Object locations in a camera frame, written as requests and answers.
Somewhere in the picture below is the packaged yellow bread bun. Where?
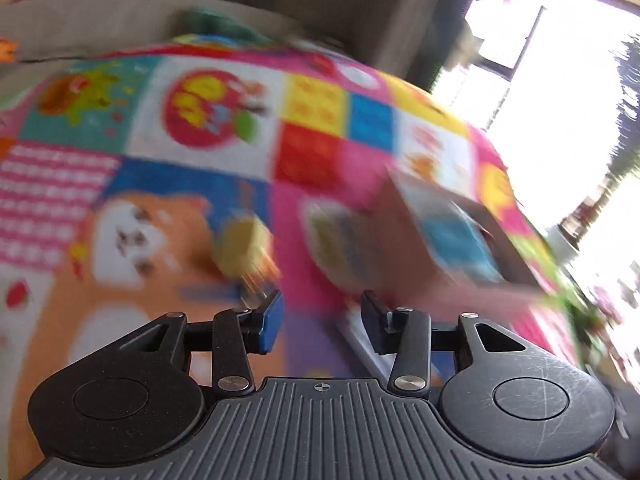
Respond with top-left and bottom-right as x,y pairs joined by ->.
212,212 -> 282,283

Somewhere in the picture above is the colourful cartoon play mat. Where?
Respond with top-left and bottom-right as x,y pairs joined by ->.
0,34 -> 588,480

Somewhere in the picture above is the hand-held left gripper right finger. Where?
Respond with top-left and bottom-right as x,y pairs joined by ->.
361,290 -> 542,395

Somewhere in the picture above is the dark window frame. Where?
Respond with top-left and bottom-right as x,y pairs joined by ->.
477,2 -> 548,81

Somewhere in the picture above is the grey curtain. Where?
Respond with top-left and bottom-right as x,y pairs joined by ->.
345,0 -> 468,93

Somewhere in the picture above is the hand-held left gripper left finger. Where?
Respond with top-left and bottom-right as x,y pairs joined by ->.
102,290 -> 286,395

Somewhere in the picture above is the pink cardboard box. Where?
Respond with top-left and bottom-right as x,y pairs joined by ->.
372,169 -> 548,303

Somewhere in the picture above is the teal cloth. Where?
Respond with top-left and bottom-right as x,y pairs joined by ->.
182,6 -> 273,45

